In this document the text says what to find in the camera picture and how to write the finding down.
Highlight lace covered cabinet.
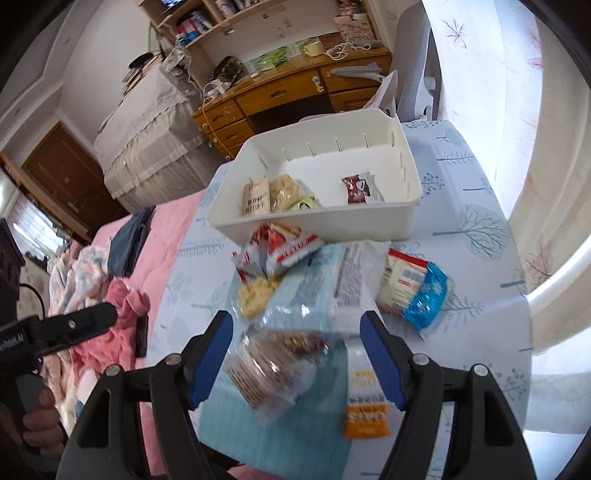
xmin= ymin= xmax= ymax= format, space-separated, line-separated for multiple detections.
xmin=93 ymin=66 xmax=224 ymax=213

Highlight person's left hand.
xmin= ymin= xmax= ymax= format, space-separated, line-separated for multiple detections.
xmin=1 ymin=387 xmax=65 ymax=459

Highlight clear brown cake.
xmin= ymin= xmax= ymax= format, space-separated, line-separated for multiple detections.
xmin=224 ymin=330 xmax=321 ymax=424

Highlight dark red chocolate packet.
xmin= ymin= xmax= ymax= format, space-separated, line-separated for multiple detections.
xmin=341 ymin=172 xmax=385 ymax=204

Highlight dark blue jeans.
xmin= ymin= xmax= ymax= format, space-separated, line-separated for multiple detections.
xmin=107 ymin=206 xmax=155 ymax=278

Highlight cream mug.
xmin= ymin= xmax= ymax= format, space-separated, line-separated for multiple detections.
xmin=303 ymin=41 xmax=325 ymax=58

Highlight teal striped placemat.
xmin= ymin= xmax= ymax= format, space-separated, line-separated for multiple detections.
xmin=197 ymin=276 xmax=357 ymax=480

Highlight pink bed quilt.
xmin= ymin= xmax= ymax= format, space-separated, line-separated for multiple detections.
xmin=91 ymin=190 xmax=205 ymax=476

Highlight yellow rice puff pack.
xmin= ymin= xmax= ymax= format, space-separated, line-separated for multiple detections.
xmin=233 ymin=278 xmax=281 ymax=321

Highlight wooden desk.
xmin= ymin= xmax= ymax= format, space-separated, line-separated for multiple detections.
xmin=192 ymin=47 xmax=391 ymax=161

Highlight white plastic storage bin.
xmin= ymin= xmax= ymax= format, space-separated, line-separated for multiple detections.
xmin=206 ymin=109 xmax=423 ymax=245

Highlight small nut snack packet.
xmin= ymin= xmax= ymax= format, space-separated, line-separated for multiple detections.
xmin=279 ymin=332 xmax=329 ymax=357

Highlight floral sheer curtain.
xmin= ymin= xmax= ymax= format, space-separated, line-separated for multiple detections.
xmin=424 ymin=1 xmax=590 ymax=479

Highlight white power strip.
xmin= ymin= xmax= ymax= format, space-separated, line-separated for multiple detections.
xmin=204 ymin=79 xmax=232 ymax=100

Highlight doll on gift box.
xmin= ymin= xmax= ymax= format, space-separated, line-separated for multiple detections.
xmin=334 ymin=0 xmax=377 ymax=42

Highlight black cable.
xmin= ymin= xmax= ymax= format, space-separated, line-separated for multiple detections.
xmin=18 ymin=281 xmax=47 ymax=319

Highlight white plastic bag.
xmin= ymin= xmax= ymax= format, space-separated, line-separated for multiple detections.
xmin=363 ymin=70 xmax=399 ymax=117

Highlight green label rice puff pack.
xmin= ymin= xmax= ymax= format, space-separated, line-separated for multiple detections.
xmin=270 ymin=174 xmax=321 ymax=212

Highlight black phone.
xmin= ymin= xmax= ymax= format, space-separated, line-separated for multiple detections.
xmin=134 ymin=316 xmax=148 ymax=359

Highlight blue white candy packet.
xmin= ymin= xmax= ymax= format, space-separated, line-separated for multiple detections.
xmin=376 ymin=248 xmax=454 ymax=339

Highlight silver red snack bag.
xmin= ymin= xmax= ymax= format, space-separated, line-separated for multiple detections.
xmin=232 ymin=223 xmax=325 ymax=284

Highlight pink crumpled garment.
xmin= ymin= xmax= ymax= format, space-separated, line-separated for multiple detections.
xmin=69 ymin=278 xmax=150 ymax=383

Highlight orange white snack bar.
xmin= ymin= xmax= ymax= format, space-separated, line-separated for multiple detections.
xmin=342 ymin=343 xmax=393 ymax=440

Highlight wooden bookshelf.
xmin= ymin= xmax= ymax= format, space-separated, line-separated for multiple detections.
xmin=133 ymin=0 xmax=385 ymax=89

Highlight beige soda cracker packet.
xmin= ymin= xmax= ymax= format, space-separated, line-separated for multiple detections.
xmin=242 ymin=177 xmax=270 ymax=216

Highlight yellow charging cable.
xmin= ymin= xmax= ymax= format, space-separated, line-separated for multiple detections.
xmin=200 ymin=89 xmax=236 ymax=160

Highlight grey office chair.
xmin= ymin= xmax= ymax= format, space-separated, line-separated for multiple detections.
xmin=393 ymin=1 xmax=441 ymax=122

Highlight tree print tablecloth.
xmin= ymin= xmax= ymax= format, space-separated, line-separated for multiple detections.
xmin=146 ymin=121 xmax=532 ymax=479

